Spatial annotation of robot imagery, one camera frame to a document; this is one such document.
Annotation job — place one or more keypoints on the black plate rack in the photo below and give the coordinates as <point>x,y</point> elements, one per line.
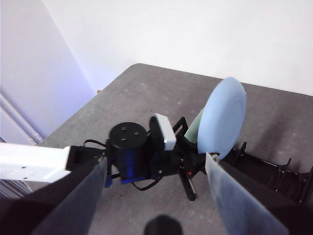
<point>291,181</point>

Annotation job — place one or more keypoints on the grey ribbed metal panel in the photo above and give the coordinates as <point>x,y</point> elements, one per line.
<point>12,189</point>

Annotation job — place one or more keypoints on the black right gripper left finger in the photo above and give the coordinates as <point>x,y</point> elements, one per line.
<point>80,200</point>

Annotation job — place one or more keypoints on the blue round plate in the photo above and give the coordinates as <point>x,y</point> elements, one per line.
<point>222,117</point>

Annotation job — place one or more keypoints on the green round plate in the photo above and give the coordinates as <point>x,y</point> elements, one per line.
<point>193,132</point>

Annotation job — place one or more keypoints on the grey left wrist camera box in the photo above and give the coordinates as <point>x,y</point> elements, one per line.
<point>167,132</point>

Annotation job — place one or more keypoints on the white wall conduit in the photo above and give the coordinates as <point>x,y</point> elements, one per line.
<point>19,117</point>

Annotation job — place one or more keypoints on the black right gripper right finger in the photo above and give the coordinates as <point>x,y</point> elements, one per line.
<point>234,200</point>

